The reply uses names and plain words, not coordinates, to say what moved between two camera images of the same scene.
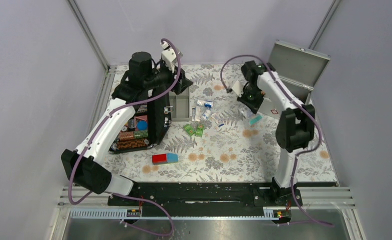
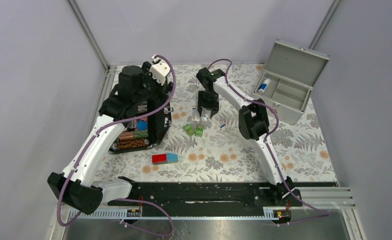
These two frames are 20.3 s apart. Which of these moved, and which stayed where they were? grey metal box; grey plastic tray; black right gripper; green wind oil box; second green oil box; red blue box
Moved: grey plastic tray; black right gripper
Stayed: second green oil box; red blue box; green wind oil box; grey metal box
